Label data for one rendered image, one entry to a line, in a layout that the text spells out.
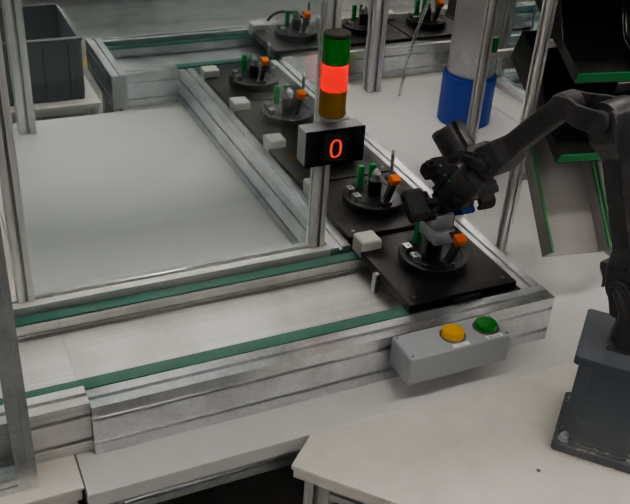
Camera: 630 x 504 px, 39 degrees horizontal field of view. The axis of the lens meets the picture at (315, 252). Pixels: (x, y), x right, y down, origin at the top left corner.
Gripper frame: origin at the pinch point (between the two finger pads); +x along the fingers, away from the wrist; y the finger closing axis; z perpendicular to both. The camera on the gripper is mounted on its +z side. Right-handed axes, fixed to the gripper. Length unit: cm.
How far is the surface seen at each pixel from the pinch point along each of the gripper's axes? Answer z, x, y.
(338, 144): 14.4, -4.8, 18.4
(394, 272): -8.7, 7.4, 9.3
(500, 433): -43.8, -6.4, 7.0
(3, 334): -13, -20, 83
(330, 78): 23.1, -14.4, 20.6
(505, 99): 56, 73, -82
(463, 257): -9.3, 4.4, -4.7
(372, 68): 74, 77, -42
